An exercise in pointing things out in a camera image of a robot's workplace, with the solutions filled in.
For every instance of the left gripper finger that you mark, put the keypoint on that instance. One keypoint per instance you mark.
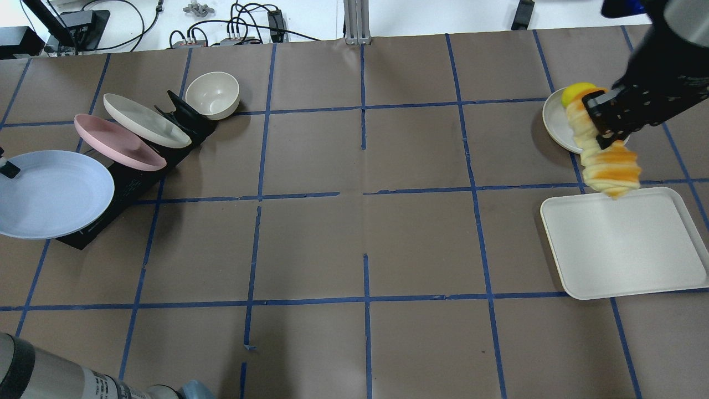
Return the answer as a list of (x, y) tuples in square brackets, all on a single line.
[(8, 169)]

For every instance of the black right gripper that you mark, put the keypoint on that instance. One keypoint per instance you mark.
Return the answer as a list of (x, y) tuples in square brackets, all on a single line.
[(659, 91)]

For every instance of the light blue plate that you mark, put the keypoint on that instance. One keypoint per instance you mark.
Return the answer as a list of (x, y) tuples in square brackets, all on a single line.
[(53, 193)]

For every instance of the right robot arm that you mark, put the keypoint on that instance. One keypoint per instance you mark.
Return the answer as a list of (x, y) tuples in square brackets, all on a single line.
[(666, 75)]

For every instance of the pink plate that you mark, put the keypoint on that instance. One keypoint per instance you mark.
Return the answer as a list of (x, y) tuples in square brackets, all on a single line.
[(117, 143)]

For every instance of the cream white plate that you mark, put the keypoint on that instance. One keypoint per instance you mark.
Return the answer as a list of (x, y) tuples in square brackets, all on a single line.
[(145, 123)]

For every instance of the white shallow bowl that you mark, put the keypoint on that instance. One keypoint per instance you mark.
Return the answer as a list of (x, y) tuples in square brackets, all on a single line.
[(572, 128)]

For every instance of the yellow lemon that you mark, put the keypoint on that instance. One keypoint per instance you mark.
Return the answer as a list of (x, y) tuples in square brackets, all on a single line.
[(577, 90)]

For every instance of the white rectangular tray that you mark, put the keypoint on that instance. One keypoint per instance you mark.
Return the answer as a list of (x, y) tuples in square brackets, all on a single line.
[(645, 242)]

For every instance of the black dish rack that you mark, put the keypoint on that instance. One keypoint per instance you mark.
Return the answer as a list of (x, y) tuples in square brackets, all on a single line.
[(130, 184)]

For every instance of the black monitor stand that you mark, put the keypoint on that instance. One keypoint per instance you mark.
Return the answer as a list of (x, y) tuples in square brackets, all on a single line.
[(70, 33)]

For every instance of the small cream bowl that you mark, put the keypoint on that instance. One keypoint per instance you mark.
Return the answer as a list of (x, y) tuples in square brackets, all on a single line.
[(215, 95)]

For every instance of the grey connector box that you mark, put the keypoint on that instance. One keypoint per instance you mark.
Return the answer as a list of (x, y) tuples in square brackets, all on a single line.
[(193, 42)]

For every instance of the black power adapter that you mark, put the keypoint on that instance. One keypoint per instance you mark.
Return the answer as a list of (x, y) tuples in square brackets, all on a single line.
[(277, 26)]

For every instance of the aluminium frame post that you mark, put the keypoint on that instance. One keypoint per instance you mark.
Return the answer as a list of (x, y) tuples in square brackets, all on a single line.
[(356, 19)]

